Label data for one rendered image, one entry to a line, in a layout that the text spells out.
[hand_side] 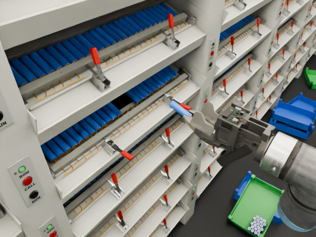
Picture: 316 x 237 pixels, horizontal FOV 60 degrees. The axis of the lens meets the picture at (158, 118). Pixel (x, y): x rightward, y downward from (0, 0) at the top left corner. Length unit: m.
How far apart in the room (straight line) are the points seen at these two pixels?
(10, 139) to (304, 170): 0.54
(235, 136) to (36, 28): 0.43
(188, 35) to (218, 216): 1.19
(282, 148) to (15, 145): 0.50
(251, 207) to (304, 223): 1.08
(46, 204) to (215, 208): 1.29
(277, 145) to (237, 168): 1.43
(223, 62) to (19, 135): 0.87
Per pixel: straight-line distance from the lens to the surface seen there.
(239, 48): 1.32
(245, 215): 1.77
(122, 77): 0.66
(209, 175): 1.71
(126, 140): 0.78
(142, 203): 1.12
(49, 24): 0.50
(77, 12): 0.53
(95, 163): 0.73
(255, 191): 1.81
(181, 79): 0.97
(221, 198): 1.85
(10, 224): 0.68
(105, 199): 0.90
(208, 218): 1.75
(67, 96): 0.60
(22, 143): 0.54
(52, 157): 0.71
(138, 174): 0.95
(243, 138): 0.64
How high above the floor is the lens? 1.48
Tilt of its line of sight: 39 degrees down
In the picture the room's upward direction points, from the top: straight up
